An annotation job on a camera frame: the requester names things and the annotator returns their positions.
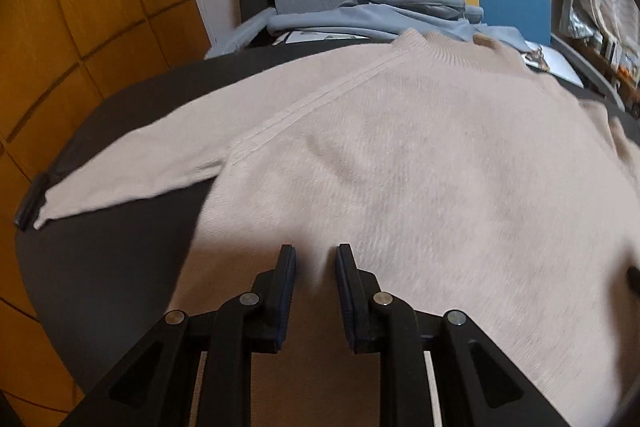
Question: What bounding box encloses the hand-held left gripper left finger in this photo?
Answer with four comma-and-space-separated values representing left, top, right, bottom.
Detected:
80, 244, 297, 427

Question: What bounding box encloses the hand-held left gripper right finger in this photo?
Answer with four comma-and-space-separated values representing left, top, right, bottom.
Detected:
334, 243, 568, 427

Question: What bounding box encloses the beige knit sweater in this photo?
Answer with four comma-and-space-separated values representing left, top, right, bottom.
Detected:
32, 28, 640, 427

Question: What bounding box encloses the white magazine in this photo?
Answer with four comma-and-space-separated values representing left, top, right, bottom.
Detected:
520, 42, 587, 88

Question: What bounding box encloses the light blue garment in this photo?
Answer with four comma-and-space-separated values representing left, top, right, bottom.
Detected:
205, 0, 532, 60

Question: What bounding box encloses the orange wooden cabinet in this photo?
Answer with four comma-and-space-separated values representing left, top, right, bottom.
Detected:
0, 0, 212, 414

